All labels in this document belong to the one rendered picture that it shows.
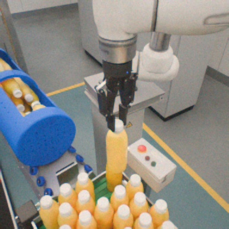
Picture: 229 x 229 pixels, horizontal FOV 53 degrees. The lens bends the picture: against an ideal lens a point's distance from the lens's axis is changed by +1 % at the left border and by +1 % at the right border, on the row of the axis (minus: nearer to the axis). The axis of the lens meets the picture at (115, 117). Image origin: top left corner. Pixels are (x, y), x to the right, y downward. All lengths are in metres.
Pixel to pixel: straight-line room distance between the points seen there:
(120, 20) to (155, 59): 0.73
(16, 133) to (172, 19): 0.75
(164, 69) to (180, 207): 1.29
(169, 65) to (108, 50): 0.75
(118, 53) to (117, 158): 0.38
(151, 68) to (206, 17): 0.76
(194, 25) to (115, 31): 0.15
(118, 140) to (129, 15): 0.38
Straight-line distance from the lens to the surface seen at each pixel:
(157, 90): 1.41
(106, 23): 0.50
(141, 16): 0.49
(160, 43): 1.18
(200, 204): 2.22
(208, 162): 2.51
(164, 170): 0.95
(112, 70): 0.56
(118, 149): 0.74
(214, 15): 0.50
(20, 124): 1.02
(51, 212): 0.90
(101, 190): 1.12
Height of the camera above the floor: 1.86
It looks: 42 degrees down
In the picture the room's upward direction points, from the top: straight up
